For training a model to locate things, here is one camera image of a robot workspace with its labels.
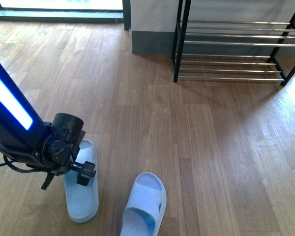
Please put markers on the black robot arm blue light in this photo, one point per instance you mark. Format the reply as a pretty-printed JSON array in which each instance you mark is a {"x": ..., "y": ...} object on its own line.
[{"x": 13, "y": 104}]

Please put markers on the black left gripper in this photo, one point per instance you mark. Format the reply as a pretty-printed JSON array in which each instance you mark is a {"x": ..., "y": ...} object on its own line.
[{"x": 50, "y": 147}]

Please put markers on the light blue slipper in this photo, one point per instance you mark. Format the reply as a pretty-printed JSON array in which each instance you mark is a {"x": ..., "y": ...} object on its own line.
[
  {"x": 145, "y": 208},
  {"x": 82, "y": 201}
]

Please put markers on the black metal shoe rack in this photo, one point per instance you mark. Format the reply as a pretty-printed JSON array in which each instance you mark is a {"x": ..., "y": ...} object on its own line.
[{"x": 232, "y": 50}]

